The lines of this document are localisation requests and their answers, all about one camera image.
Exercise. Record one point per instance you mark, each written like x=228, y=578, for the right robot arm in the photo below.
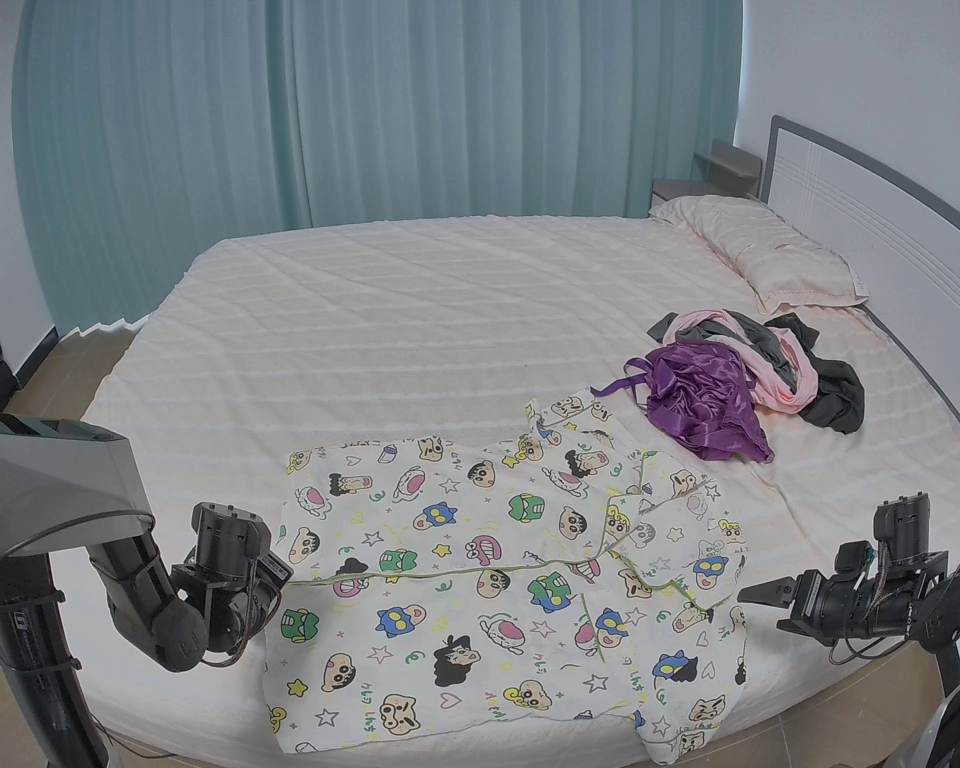
x=930, y=607

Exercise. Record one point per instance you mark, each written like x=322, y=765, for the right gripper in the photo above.
x=825, y=607

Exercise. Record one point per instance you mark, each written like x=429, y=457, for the bed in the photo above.
x=375, y=322

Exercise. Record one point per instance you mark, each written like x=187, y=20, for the white printed pyjama top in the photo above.
x=450, y=570

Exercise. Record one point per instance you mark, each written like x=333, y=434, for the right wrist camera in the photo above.
x=853, y=562

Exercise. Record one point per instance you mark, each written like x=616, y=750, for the blue-green curtain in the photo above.
x=525, y=112
x=150, y=150

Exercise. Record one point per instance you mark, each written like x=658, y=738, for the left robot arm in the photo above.
x=67, y=480

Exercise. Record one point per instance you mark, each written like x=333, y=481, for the grey bedside table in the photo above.
x=720, y=166

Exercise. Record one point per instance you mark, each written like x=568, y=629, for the pink and grey garment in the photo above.
x=784, y=382

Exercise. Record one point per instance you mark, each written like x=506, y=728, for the cream pillow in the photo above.
x=787, y=274

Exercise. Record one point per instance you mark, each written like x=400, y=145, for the black garment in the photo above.
x=840, y=397

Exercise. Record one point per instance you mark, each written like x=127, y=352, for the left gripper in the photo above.
x=259, y=600

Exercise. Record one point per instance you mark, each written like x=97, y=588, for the purple satin garment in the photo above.
x=705, y=412

